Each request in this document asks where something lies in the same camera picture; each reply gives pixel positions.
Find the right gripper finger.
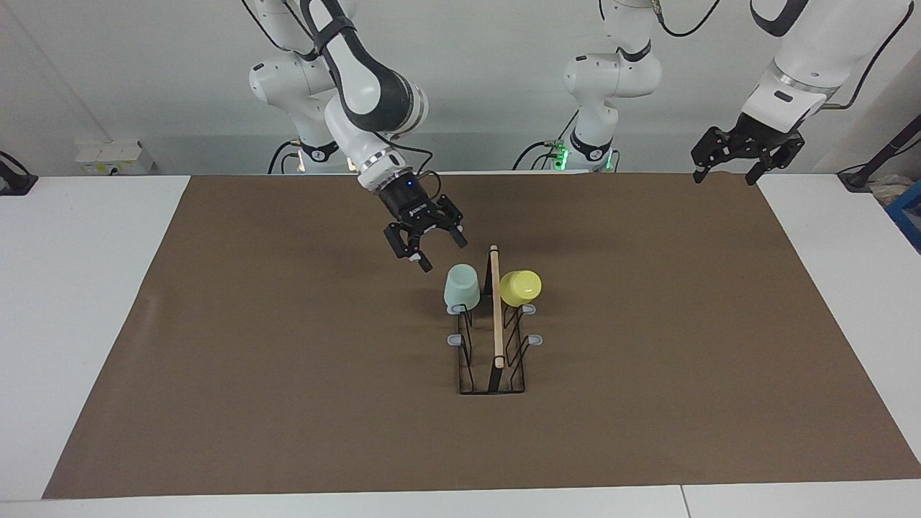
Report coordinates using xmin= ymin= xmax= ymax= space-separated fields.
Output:
xmin=384 ymin=223 xmax=434 ymax=273
xmin=435 ymin=196 xmax=468 ymax=249

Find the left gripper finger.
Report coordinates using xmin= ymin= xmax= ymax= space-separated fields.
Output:
xmin=691 ymin=127 xmax=736 ymax=184
xmin=745 ymin=138 xmax=805 ymax=186

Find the pale green plastic cup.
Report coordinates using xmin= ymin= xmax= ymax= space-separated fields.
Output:
xmin=443 ymin=264 xmax=481 ymax=315

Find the yellow plastic cup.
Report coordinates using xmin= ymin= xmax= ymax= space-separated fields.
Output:
xmin=499 ymin=271 xmax=543 ymax=309

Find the black angled stand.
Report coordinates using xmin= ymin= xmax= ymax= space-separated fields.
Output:
xmin=838 ymin=114 xmax=921 ymax=191

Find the pale crumpled bag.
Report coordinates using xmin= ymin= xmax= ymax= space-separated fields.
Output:
xmin=869 ymin=175 xmax=918 ymax=208

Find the blue box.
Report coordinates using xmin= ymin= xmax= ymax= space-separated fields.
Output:
xmin=886 ymin=180 xmax=921 ymax=253

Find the brown table mat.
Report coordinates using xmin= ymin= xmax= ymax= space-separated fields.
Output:
xmin=42 ymin=171 xmax=921 ymax=500

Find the black stand base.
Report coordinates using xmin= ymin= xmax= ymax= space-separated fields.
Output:
xmin=0 ymin=151 xmax=38 ymax=196

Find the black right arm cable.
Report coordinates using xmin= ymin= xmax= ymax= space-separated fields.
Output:
xmin=392 ymin=140 xmax=443 ymax=199

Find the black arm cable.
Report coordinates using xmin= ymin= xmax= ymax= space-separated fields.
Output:
xmin=392 ymin=140 xmax=443 ymax=199
xmin=653 ymin=0 xmax=921 ymax=112

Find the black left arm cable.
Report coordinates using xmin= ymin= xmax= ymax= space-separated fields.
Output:
xmin=653 ymin=0 xmax=921 ymax=112

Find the black left base cable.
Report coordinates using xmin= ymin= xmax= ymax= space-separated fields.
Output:
xmin=512 ymin=140 xmax=569 ymax=171

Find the black base cable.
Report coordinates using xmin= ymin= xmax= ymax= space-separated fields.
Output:
xmin=512 ymin=140 xmax=569 ymax=171
xmin=268 ymin=140 xmax=301 ymax=175

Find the black wire cup rack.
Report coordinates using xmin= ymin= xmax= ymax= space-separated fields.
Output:
xmin=446 ymin=245 xmax=544 ymax=395

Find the black right base cable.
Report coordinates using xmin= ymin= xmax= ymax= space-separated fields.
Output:
xmin=268 ymin=140 xmax=301 ymax=175

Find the white wall power strip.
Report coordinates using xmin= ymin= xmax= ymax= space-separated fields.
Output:
xmin=76 ymin=140 xmax=155 ymax=176

